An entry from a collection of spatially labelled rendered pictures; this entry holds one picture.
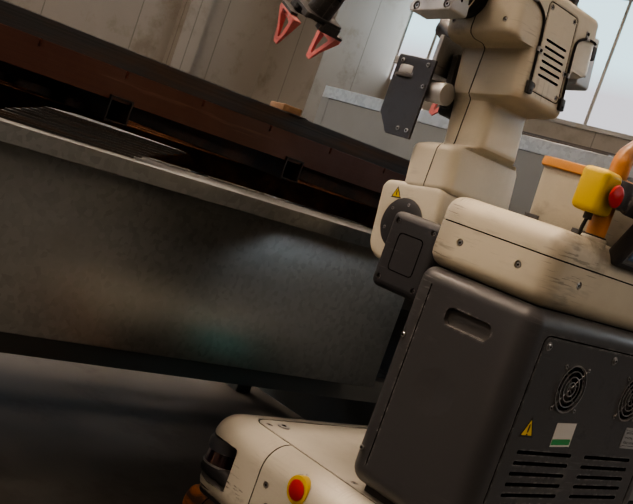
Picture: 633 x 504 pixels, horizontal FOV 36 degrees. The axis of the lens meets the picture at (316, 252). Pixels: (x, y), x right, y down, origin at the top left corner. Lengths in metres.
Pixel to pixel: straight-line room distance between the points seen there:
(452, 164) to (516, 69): 0.21
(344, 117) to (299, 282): 1.20
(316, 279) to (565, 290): 0.83
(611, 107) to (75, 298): 9.91
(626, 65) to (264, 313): 9.64
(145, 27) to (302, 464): 10.94
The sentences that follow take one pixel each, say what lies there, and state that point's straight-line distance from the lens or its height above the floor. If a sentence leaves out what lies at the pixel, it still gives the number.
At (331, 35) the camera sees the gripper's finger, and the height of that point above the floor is 1.04.
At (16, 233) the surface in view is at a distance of 1.82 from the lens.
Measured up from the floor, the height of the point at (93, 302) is 0.39.
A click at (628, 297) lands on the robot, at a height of 0.74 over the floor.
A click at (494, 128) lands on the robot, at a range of 1.92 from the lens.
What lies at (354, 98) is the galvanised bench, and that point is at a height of 1.03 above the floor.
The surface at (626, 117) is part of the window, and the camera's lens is 11.35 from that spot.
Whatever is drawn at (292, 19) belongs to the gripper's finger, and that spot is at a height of 1.04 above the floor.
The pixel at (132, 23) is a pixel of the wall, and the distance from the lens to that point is 12.39.
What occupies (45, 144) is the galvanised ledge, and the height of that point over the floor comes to 0.66.
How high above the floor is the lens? 0.78
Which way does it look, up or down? 5 degrees down
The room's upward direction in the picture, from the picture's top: 20 degrees clockwise
